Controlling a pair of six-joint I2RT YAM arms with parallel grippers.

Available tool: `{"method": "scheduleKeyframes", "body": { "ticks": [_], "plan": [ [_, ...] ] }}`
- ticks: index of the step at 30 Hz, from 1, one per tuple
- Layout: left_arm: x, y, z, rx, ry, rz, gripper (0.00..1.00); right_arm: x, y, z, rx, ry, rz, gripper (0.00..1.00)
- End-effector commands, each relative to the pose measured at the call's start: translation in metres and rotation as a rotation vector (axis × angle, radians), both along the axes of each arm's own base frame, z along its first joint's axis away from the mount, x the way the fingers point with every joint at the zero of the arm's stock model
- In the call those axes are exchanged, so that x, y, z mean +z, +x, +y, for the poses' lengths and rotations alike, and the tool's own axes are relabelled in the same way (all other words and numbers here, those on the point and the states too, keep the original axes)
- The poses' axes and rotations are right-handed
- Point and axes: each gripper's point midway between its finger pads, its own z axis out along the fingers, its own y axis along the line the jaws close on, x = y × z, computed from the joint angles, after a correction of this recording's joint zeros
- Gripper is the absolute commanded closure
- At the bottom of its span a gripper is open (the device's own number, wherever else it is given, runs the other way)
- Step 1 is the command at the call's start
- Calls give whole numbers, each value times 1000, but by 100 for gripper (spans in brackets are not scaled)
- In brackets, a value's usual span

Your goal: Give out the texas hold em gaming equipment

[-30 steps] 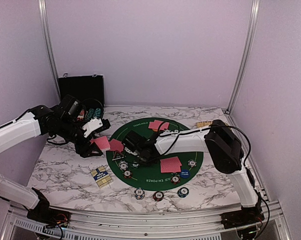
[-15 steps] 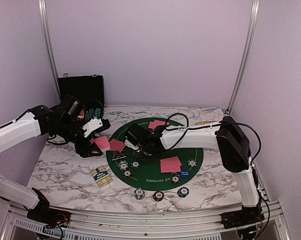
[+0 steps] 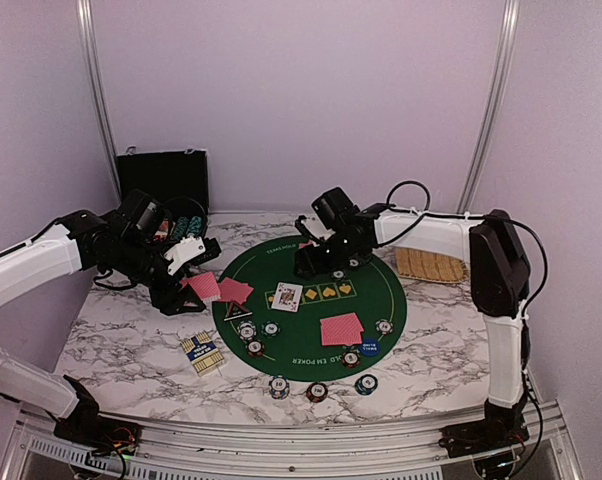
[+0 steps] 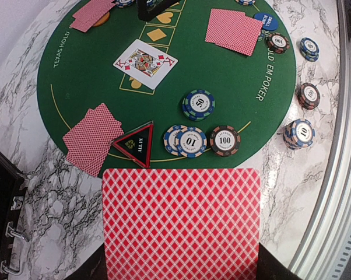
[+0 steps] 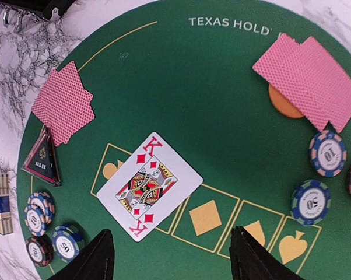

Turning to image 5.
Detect black poker chip case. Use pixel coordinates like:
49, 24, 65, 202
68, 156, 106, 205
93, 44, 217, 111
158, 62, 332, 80
0, 0, 75, 33

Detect king of diamonds card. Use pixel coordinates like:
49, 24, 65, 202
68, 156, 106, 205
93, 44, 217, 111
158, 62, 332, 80
97, 132, 203, 242

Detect blue texas holdem card box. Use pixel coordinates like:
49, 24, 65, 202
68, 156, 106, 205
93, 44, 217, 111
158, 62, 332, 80
0, 173, 13, 235

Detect orange big blind button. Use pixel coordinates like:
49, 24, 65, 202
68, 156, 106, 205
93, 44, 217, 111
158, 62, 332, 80
268, 84, 304, 119

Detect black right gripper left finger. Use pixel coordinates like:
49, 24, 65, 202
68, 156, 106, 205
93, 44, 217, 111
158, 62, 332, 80
50, 229, 115, 280

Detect teal 50 chips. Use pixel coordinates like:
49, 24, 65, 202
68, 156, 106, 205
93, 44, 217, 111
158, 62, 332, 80
52, 223, 85, 263

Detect black triangular all-in marker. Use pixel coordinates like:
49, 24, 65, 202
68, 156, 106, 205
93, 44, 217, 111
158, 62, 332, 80
22, 128, 61, 187

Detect blue tan chips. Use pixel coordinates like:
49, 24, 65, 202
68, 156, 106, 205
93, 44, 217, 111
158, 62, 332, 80
24, 191, 55, 237

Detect green round poker mat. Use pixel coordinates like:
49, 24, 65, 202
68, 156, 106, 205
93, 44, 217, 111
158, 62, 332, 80
17, 1, 351, 279

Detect blue white chip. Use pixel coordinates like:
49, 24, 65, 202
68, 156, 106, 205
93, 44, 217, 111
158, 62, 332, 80
308, 130, 347, 177

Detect brown 100 chips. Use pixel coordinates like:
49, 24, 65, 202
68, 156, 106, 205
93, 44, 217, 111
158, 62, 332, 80
26, 235, 54, 267

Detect teal 50 chip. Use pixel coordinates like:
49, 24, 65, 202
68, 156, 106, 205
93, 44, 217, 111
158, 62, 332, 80
290, 179, 331, 226

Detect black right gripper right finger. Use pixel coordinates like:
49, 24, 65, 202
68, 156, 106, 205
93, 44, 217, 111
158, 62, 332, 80
229, 226, 301, 279

